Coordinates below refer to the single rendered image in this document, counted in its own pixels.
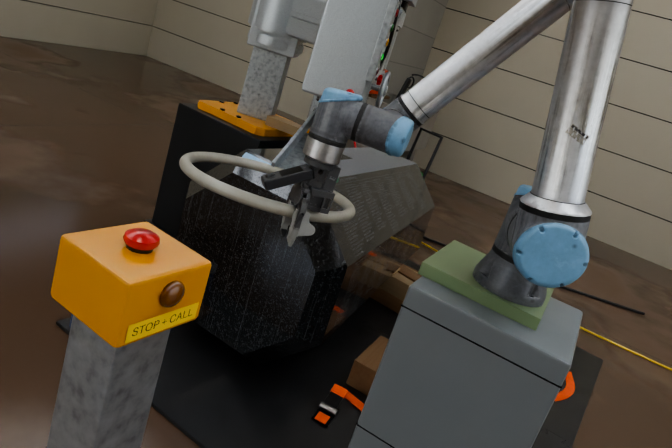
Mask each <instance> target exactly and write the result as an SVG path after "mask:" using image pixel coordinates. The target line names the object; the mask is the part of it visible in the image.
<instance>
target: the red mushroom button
mask: <svg viewBox="0 0 672 448"><path fill-rule="evenodd" d="M123 239H124V242H125V244H126V245H128V246H129V247H132V248H134V249H138V250H153V249H155V248H157V246H158V245H159V244H160V237H159V235H157V234H156V233H154V232H153V231H151V230H149V229H145V228H133V229H129V230H127V231H126V232H125V233H124V235H123Z"/></svg>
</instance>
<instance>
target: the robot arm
mask: <svg viewBox="0 0 672 448"><path fill-rule="evenodd" d="M633 1H634V0H521V1H520V2H519V3H517V4H516V5H515V6H514V7H512V8H511V9H510V10H509V11H507V12H506V13H505V14H504V15H502V16H501V17H500V18H499V19H497V20H496V21H495V22H494V23H492V24H491V25H490V26H489V27H487V28H486V29H485V30H484V31H482V32H481V33H480V34H479V35H477V36H476V37H475V38H474V39H472V40H471V41H470V42H469V43H467V44H466V45H465V46H463V47H462V48H461V49H460V50H458V51H457V52H456V53H455V54H453V55H452V56H451V57H450V58H448V59H447V60H446V61H445V62H443V63H442V64H441V65H440V66H438V67H437V68H436V69H435V70H433V71H432V72H431V73H430V74H428V75H427V76H426V77H425V78H423V79H422V80H421V81H420V82H418V83H417V84H416V85H415V86H413V87H412V88H411V89H410V90H408V91H407V92H406V93H405V94H402V95H400V96H399V97H398V98H396V99H395V100H394V101H393V102H391V103H390V104H389V105H388V106H386V107H385V108H383V109H381V108H378V107H376V106H373V105H370V104H367V103H364V102H362V101H363V97H362V96H361V95H358V94H355V93H351V92H347V91H343V90H340V89H335V88H331V87H328V88H326V89H324V91H323V93H322V96H321V98H320V100H319V101H318V102H319V104H318V107H317V110H316V113H315V116H314V119H313V122H312V125H311V128H310V131H309V134H308V136H307V139H306V142H305V145H304V148H303V151H302V152H303V153H304V154H305V158H304V162H306V163H308V164H310V166H308V165H307V164H304V165H300V166H296V167H292V168H288V169H284V170H280V171H276V172H272V173H268V174H264V175H262V176H261V182H262V185H263V186H264V188H265V189H266V190H267V191H269V190H272V189H276V188H280V187H284V186H288V185H292V184H293V186H292V189H291V191H290V193H289V196H288V198H287V201H286V204H290V205H294V206H295V208H297V209H296V210H295V211H294V212H293V215H292V218H290V217H285V216H283V218H282V223H281V234H282V237H285V234H286V232H287V229H288V226H289V225H290V228H289V232H288V235H287V237H286V238H287V242H288V246H289V247H291V246H292V245H293V243H294V241H295V239H296V237H298V236H311V235H313V234H314V233H315V227H314V226H313V225H311V224H310V223H309V218H310V213H309V212H308V211H307V209H310V210H311V211H314V212H320V213H324V214H328V213H329V211H330V208H331V205H332V202H333V199H334V197H335V193H334V192H333V190H334V187H335V185H336V182H337V179H338V176H339V173H340V170H341V168H339V167H338V166H337V165H338V164H339V163H340V160H341V157H342V154H343V152H344V149H345V146H346V143H347V141H348V139H349V140H352V141H355V142H357V143H360V144H363V145H365V146H368V147H371V148H374V149H376V150H379V151H382V152H384V153H387V154H388V155H390V156H396V157H400V156H402V154H403V153H404V151H405V150H406V148H407V145H408V143H409V141H410V138H411V135H412V132H413V131H415V130H416V129H417V128H419V127H420V126H421V125H423V124H424V122H425V121H426V120H428V119H429V118H430V117H431V116H433V115H434V114H435V113H437V112H438V111H439V110H441V109H442V108H443V107H445V106H446V105H447V104H448V103H450V102H451V101H452V100H454V99H455V98H456V97H458V96H459V95H460V94H461V93H463V92H464V91H465V90H467V89H468V88H469V87H471V86H472V85H473V84H475V83H476V82H477V81H478V80H480V79H481V78H482V77H484V76H485V75H486V74H488V73H489V72H490V71H492V70H493V69H494V68H495V67H497V66H498V65H499V64H501V63H502V62H503V61H505V60H506V59H507V58H508V57H510V56H511V55H512V54H514V53H515V52H516V51H518V50H519V49H520V48H522V47H523V46H524V45H525V44H527V43H528V42H529V41H531V40H532V39H533V38H535V37H536V36H537V35H539V34H540V33H541V32H542V31H544V30H545V29H546V28H548V27H549V26H550V25H552V24H553V23H554V22H556V21H557V20H558V19H559V18H561V17H562V16H563V15H565V14H566V13H567V12H569V11H570V10H571V12H570V17H569V21H568V26H567V31H566V35H565V40H564V44H563V49H562V53H561V58H560V63H559V67H558V72H557V76H556V81H555V85H554V90H553V95H552V99H551V104H550V108H549V113H548V118H547V122H546V127H545V131H544V136H543V140H542V145H541V150H540V154H539V159H538V163H537V168H536V172H535V177H534V182H533V186H530V185H525V184H523V185H520V186H519V188H518V190H517V192H516V193H515V194H514V198H513V200H512V202H511V205H510V207H509V209H508V212H507V214H506V216H505V218H504V221H503V223H502V225H501V228H500V230H499V232H498V235H497V237H496V239H495V242H494V244H493V247H492V249H491V250H490V252H489V253H488V254H487V255H486V256H485V257H484V258H483V259H482V260H481V261H480V262H479V263H478V264H477V265H476V266H475V269H474V271H473V277H474V279H475V280H476V281H477V282H478V283H479V284H480V285H481V286H482V287H484V288H485V289H487V290H488V291H490V292H491V293H493V294H495V295H497V296H499V297H501V298H503V299H505V300H507V301H510V302H513V303H515V304H519V305H522V306H527V307H541V306H542V305H543V303H544V301H545V299H546V294H547V288H558V287H562V286H566V285H569V284H571V283H573V282H574V281H576V280H577V279H578V278H579V277H580V276H581V275H582V274H583V273H584V271H585V270H586V268H587V265H588V262H589V247H588V243H587V241H586V236H587V232H588V228H589V224H590V219H591V215H592V211H591V210H590V208H589V207H588V205H587V204H586V202H585V197H586V193H587V189H588V185H589V181H590V177H591V173H592V169H593V165H594V160H595V156H596V152H597V148H598V144H599V140H600V136H601V132H602V128H603V124H604V119H605V115H606V111H607V107H608V103H609V99H610V95H611V91H612V87H613V83H614V78H615V74H616V70H617V66H618V62H619V58H620V54H621V50H622V46H623V42H624V37H625V33H626V29H627V25H628V21H629V17H630V13H631V9H632V5H633ZM330 199H331V202H330ZM329 202H330V205H329ZM328 205H329V208H328ZM327 208H328V209H327Z"/></svg>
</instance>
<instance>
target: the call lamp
mask: <svg viewBox="0 0 672 448"><path fill-rule="evenodd" d="M184 294H185V286H184V284H183V283H182V282H181V281H177V280H175V281H172V282H170V283H168V284H167V285H166V286H165V287H164V289H163V290H162V292H161V294H160V303H161V305H162V306H163V307H166V308H170V307H174V306H175V305H177V304H178V303H179V302H180V301H181V300H182V298H183V296H184Z"/></svg>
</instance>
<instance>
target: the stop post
mask: <svg viewBox="0 0 672 448"><path fill-rule="evenodd" d="M133 228H145V229H149V230H151V231H153V232H154V233H156V234H157V235H159V237H160V244H159V245H158V246H157V248H155V249H153V250H138V249H134V248H132V247H129V246H128V245H126V244H125V242H124V239H123V235H124V233H125V232H126V231H127V230H129V229H133ZM210 269H211V262H210V261H209V260H207V259H206V258H204V257H203V256H201V255H200V254H198V253H196V252H195V251H193V250H192V249H190V248H188V247H187V246H185V245H184V244H182V243H181V242H179V241H177V240H176V239H174V238H173V237H171V236H170V235H168V234H166V233H165V232H163V231H162V230H160V229H158V228H157V227H155V226H154V225H152V224H151V223H149V222H140V223H133V224H127V225H120V226H114V227H107V228H101V229H94V230H88V231H81V232H75V233H68V234H64V235H62V237H61V239H60V245H59V250H58V255H57V261H56V266H55V272H54V277H53V283H52V288H51V296H52V298H54V299H55V300H56V301H57V302H58V303H60V304H61V305H62V306H63V307H65V308H66V309H67V310H68V311H69V312H71V313H72V314H73V318H72V323H71V328H70V333H69V338H68V343H67V348H66V353H65V358H64V363H63V368H62V373H61V378H60V383H59V388H58V393H57V398H56V403H55V408H54V413H53V418H52V423H51V428H50V433H49V438H48V443H47V448H140V447H141V443H142V439H143V435H144V431H145V427H146V423H147V419H148V416H149V412H150V408H151V404H152V400H153V396H154V392H155V388H156V384H157V380H158V376H159V372H160V368H161V365H162V361H163V357H164V353H165V349H166V345H167V341H168V337H169V333H170V329H171V328H173V327H176V326H179V325H182V324H184V323H187V322H190V321H192V320H195V319H196V318H197V317H198V314H199V310H200V307H201V303H202V299H203V295H204V292H205V288H206V284H207V281H208V277H209V273H210ZM175 280H177V281H181V282H182V283H183V284H184V286H185V294H184V296H183V298H182V300H181V301H180V302H179V303H178V304H177V305H175V306H174V307H170V308H166V307H163V306H162V305H161V303H160V294H161V292H162V290H163V289H164V287H165V286H166V285H167V284H168V283H170V282H172V281H175Z"/></svg>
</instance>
